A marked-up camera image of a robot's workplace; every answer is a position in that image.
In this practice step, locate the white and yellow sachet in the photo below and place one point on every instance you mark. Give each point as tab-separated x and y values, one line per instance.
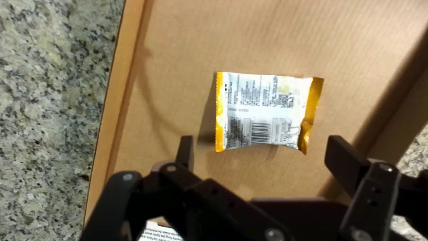
264	112

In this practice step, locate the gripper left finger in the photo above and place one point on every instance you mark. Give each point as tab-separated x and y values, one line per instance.
174	197

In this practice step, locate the white printed paper sheet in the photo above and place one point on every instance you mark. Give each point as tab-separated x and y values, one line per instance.
160	233

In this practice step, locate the brown cardboard box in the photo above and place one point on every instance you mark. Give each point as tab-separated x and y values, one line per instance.
267	50

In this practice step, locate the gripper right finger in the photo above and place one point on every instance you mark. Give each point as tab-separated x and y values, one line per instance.
371	197

